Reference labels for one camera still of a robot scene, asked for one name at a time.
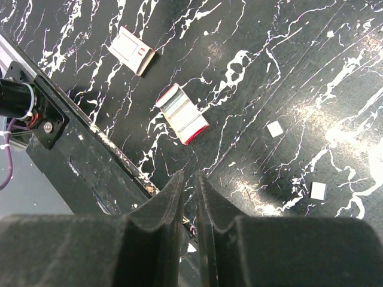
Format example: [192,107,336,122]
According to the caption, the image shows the red white staple box sleeve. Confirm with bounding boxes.
[108,26,155,77]

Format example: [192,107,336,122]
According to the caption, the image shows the black mounting base plate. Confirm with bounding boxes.
[0,29,159,216]

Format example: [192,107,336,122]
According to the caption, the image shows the small silver staple strip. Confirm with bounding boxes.
[266,121,284,138]

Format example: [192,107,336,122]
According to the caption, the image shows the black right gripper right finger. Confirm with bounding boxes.
[196,172,382,286]

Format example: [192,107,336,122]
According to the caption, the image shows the red white staple box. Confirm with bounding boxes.
[156,83,209,145]

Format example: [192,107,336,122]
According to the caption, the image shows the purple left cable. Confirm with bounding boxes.
[0,118,17,191]

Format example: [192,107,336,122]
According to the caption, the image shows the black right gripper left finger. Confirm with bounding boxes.
[1,171,184,286]

